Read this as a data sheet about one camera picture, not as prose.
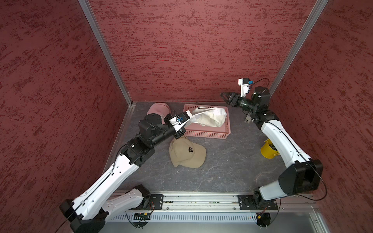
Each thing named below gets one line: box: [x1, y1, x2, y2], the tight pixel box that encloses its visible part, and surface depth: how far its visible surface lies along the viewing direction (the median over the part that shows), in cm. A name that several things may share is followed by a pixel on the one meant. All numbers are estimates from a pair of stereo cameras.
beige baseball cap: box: [169, 135, 207, 168], surface depth 87 cm
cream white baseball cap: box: [192, 106, 227, 128], surface depth 65 cm
